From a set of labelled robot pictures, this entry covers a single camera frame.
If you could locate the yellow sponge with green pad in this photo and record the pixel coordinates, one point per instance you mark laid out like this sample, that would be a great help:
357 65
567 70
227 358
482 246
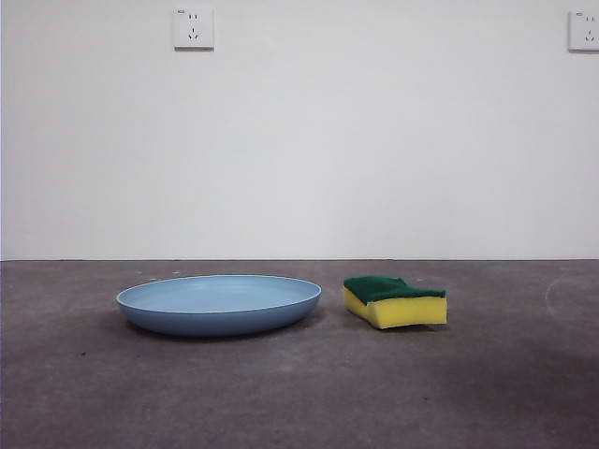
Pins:
402 313

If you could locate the white wall socket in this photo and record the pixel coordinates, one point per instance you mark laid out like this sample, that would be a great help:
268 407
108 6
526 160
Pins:
585 30
194 28

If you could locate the blue round plate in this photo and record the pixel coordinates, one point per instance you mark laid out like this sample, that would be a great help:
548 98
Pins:
215 304

